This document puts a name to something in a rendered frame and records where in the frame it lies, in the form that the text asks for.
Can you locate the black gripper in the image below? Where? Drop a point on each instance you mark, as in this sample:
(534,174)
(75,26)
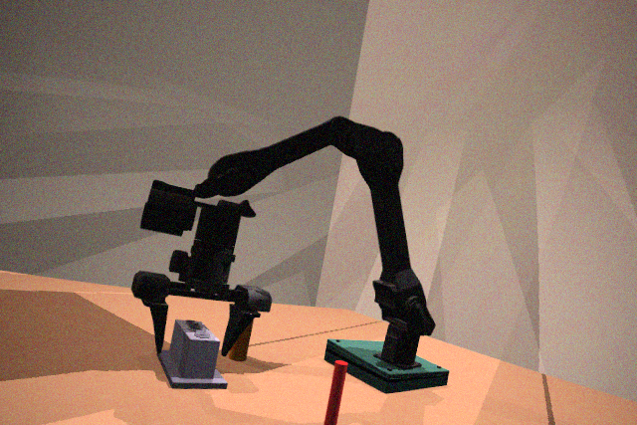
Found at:
(208,272)

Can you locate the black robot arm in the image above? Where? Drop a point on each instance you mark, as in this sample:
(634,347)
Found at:
(379,155)

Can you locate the orange-brown cylinder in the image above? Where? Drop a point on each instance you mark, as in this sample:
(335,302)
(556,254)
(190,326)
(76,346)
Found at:
(239,350)

